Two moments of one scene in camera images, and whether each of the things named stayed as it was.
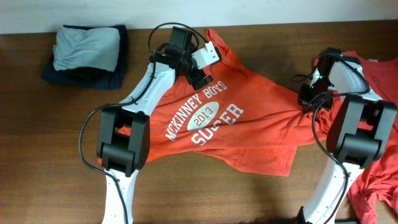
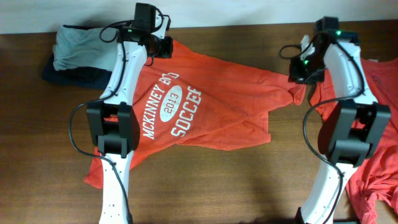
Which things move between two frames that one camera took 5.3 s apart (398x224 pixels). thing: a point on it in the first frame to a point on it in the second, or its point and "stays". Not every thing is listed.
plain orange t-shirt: [373, 192] stays
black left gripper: [193, 77] to [166, 50]
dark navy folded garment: [89, 77] stays
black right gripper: [303, 99] to [295, 74]
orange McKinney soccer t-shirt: [237, 117] to [96, 172]
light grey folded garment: [94, 48] stays
